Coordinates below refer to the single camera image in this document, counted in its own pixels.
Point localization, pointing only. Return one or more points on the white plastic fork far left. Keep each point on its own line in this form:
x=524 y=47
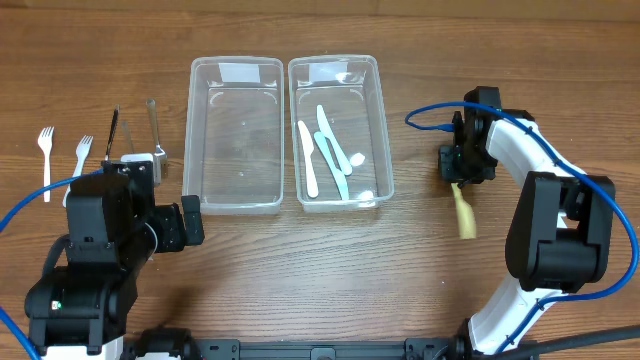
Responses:
x=45 y=142

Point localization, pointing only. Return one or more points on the light blue plastic knife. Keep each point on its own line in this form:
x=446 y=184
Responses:
x=338 y=175

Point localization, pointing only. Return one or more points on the black handled metal fork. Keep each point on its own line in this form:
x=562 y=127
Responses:
x=112 y=132

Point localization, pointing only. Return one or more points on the right clear plastic container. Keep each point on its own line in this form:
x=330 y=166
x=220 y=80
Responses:
x=349 y=89

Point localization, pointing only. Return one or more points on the short metal fork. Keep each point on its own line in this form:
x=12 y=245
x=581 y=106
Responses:
x=128 y=138

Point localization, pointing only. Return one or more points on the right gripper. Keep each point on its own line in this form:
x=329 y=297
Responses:
x=460 y=168

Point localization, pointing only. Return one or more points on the cream yellow plastic knife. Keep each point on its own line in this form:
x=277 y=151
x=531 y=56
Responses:
x=465 y=215

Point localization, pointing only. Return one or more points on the white plastic knife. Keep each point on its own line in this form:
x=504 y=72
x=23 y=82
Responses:
x=327 y=131
x=308 y=149

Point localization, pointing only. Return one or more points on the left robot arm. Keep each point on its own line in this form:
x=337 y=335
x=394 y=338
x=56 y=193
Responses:
x=89 y=279

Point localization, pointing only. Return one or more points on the white plastic fork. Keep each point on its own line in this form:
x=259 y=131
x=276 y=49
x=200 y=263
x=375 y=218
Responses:
x=45 y=142
x=82 y=152

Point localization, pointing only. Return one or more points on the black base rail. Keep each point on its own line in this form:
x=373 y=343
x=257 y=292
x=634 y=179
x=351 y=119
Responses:
x=162 y=343

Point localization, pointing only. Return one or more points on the clear plastic container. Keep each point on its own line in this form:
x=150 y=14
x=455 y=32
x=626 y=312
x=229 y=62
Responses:
x=234 y=142
x=349 y=89

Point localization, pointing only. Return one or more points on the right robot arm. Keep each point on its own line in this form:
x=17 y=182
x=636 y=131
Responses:
x=559 y=236

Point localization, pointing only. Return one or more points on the long metal fork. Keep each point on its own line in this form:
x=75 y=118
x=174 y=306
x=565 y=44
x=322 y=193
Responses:
x=160 y=156

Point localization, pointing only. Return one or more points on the left clear plastic container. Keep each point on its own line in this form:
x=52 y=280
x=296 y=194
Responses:
x=234 y=142

